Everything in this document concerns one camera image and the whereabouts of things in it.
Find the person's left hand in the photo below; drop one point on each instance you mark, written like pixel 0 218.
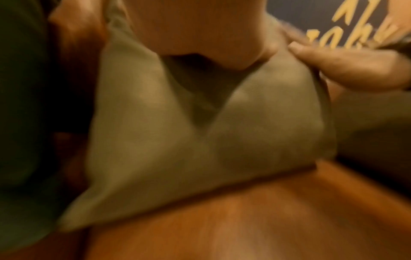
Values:
pixel 199 28

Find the person's right hand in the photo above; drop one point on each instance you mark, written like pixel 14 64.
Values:
pixel 359 68

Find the grey cushion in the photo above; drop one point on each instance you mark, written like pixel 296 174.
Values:
pixel 192 142

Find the brown leather sofa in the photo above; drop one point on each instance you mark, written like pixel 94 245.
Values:
pixel 257 215

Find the teal cushion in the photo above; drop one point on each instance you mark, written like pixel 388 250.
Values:
pixel 19 101

